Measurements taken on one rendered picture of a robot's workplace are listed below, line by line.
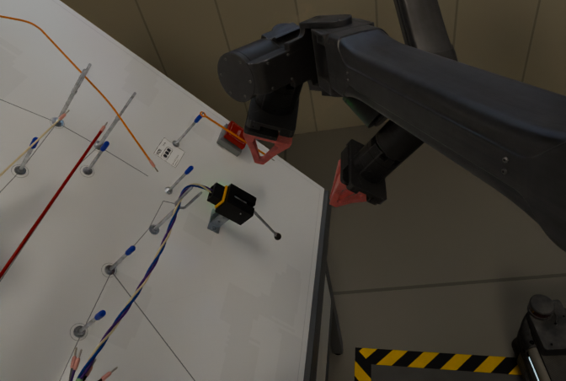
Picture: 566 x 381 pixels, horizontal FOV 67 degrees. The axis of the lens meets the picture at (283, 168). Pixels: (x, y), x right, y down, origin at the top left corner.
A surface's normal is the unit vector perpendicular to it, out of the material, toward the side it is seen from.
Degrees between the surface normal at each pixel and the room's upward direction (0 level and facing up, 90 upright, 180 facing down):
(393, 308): 0
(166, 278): 50
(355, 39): 1
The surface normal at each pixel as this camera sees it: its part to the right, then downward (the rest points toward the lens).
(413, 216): -0.18, -0.73
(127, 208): 0.62, -0.50
